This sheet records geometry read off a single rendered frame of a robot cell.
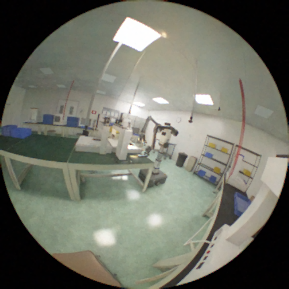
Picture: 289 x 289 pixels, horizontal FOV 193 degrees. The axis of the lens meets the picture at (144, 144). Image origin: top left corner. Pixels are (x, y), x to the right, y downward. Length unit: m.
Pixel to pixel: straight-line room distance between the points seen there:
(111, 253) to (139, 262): 0.33
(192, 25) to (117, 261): 2.84
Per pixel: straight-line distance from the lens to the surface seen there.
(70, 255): 0.93
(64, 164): 1.23
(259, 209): 0.64
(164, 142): 1.96
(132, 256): 1.34
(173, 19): 1.53
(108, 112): 5.87
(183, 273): 0.69
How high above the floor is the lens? 1.33
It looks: 11 degrees down
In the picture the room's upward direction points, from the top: 15 degrees clockwise
